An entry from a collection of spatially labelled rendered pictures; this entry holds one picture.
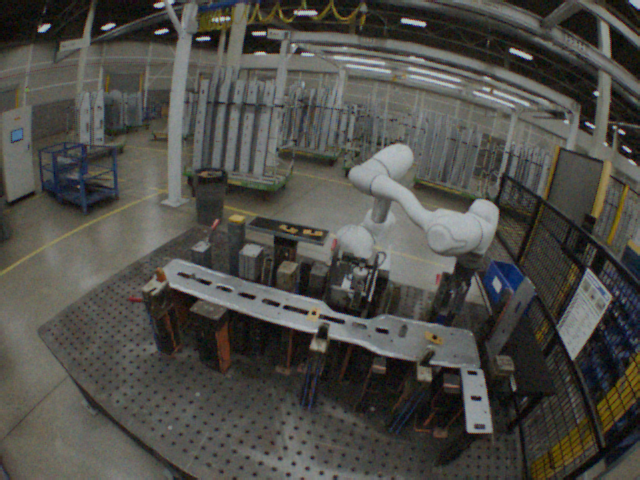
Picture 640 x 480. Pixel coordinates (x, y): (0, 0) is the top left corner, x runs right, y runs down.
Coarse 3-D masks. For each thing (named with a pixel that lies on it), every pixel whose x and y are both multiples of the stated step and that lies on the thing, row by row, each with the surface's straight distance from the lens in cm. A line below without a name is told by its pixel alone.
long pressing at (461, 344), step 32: (192, 288) 125; (256, 288) 125; (288, 320) 111; (320, 320) 112; (352, 320) 115; (384, 320) 120; (416, 320) 125; (384, 352) 107; (416, 352) 111; (448, 352) 117
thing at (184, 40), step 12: (168, 12) 471; (180, 36) 485; (180, 48) 480; (180, 60) 475; (180, 72) 472; (180, 84) 473; (180, 96) 475; (180, 108) 477; (180, 120) 479; (180, 132) 482; (168, 144) 486; (180, 144) 486; (168, 156) 489; (180, 156) 490; (168, 168) 494; (180, 168) 494; (168, 180) 499; (180, 180) 499; (168, 192) 506; (180, 192) 505; (168, 204) 498; (180, 204) 496
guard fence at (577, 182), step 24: (552, 168) 381; (576, 168) 331; (600, 168) 291; (552, 192) 372; (576, 192) 319; (600, 192) 278; (576, 216) 308; (552, 240) 344; (552, 264) 330; (528, 312) 359
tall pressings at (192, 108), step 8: (192, 96) 1127; (184, 104) 1190; (192, 104) 1126; (184, 112) 1114; (192, 112) 1148; (168, 120) 1181; (184, 120) 1114; (192, 120) 1144; (168, 128) 1178; (184, 128) 1112; (192, 128) 1142
